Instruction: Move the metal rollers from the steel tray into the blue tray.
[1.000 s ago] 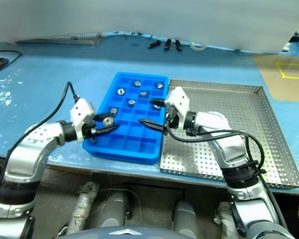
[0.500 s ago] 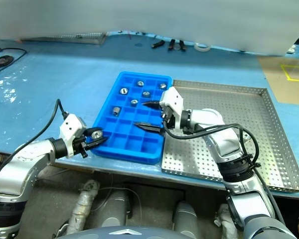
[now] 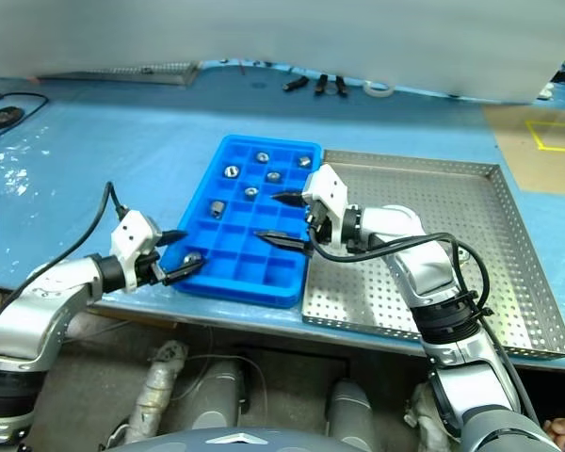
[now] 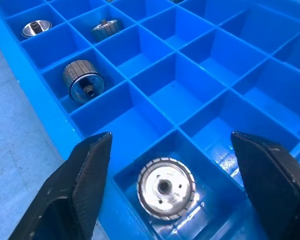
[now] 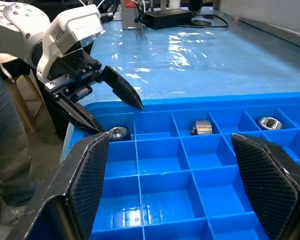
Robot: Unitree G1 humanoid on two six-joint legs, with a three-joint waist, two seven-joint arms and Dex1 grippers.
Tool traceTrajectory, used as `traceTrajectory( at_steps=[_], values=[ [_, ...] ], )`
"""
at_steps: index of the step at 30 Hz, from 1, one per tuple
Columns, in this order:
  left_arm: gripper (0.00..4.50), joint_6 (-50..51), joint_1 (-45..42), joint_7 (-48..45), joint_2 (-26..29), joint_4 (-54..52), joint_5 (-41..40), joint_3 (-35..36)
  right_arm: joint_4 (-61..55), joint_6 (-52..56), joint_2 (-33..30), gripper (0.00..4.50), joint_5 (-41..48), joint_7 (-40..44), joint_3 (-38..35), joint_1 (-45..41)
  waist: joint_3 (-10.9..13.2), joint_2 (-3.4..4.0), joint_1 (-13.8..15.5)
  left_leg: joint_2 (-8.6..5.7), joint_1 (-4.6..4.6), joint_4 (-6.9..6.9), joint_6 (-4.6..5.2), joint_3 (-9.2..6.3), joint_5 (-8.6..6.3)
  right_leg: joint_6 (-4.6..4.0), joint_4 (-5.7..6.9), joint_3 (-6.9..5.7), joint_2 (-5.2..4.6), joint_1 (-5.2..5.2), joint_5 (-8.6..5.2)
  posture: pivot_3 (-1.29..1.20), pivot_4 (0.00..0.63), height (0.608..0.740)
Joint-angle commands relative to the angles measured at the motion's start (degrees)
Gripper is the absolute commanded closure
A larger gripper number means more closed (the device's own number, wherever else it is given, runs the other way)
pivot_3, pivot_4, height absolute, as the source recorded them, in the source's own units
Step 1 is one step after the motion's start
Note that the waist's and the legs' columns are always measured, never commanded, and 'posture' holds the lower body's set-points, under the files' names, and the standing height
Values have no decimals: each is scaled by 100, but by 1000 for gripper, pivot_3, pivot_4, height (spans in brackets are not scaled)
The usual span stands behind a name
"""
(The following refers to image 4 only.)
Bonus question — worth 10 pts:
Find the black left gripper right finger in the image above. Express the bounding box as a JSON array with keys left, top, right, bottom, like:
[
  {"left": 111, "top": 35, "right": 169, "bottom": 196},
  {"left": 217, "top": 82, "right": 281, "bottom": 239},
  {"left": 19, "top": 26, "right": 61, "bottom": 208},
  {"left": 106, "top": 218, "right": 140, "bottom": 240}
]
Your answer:
[{"left": 230, "top": 131, "right": 300, "bottom": 240}]

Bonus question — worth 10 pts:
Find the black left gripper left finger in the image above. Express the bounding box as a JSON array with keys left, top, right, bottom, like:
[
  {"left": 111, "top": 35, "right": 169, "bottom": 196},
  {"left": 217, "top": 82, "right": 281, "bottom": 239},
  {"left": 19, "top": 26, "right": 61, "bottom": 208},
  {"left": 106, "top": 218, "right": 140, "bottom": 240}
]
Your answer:
[{"left": 8, "top": 131, "right": 113, "bottom": 240}]

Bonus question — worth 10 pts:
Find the ribbed metal roller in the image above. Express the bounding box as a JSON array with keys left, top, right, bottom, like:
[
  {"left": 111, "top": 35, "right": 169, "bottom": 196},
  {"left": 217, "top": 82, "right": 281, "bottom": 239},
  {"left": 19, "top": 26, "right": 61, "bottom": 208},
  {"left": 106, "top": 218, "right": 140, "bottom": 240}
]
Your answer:
[
  {"left": 90, "top": 19, "right": 123, "bottom": 42},
  {"left": 20, "top": 20, "right": 53, "bottom": 39},
  {"left": 136, "top": 156, "right": 197, "bottom": 221},
  {"left": 62, "top": 59, "right": 106, "bottom": 104}
]

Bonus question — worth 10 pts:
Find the blue compartment tray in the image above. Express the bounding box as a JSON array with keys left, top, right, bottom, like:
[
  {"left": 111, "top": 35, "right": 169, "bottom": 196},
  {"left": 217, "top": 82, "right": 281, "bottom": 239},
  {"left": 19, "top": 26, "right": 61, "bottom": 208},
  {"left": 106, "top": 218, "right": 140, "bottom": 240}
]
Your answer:
[{"left": 0, "top": 0, "right": 300, "bottom": 240}]

